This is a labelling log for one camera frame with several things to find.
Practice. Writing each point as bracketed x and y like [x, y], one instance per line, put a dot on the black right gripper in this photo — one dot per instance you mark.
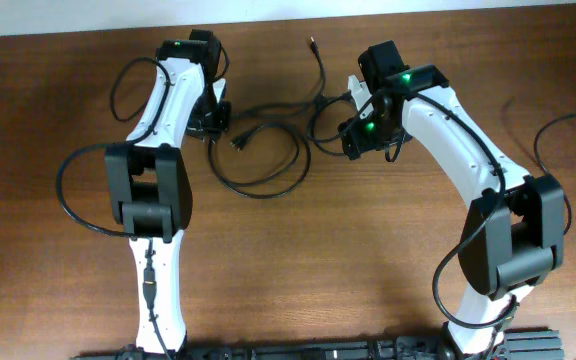
[357, 143]

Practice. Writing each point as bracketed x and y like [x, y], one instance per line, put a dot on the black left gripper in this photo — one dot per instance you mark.
[217, 128]

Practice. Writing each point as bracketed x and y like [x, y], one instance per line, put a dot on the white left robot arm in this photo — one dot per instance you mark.
[149, 187]

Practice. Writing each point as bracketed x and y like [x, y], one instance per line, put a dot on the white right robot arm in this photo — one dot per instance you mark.
[513, 235]

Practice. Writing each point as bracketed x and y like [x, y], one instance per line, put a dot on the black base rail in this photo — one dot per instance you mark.
[318, 350]

